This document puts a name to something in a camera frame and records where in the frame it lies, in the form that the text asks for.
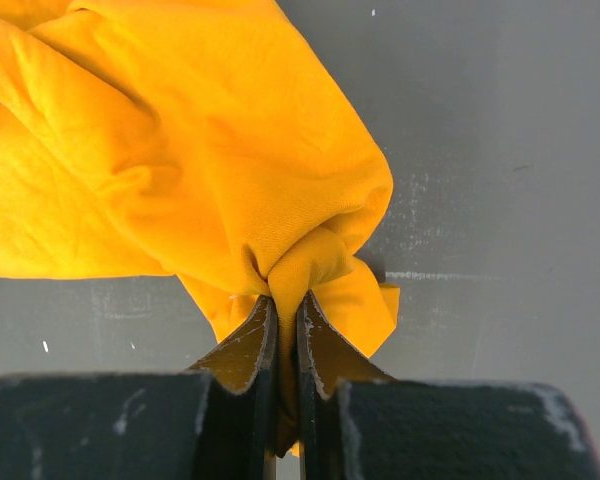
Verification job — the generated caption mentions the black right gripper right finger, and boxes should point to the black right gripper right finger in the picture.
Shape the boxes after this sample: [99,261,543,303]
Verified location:
[296,294,600,479]

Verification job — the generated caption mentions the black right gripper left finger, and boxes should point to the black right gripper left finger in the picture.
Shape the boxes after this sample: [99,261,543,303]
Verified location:
[0,297,277,479]

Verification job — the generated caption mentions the orange t shirt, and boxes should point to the orange t shirt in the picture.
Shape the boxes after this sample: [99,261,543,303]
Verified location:
[0,1,399,454]

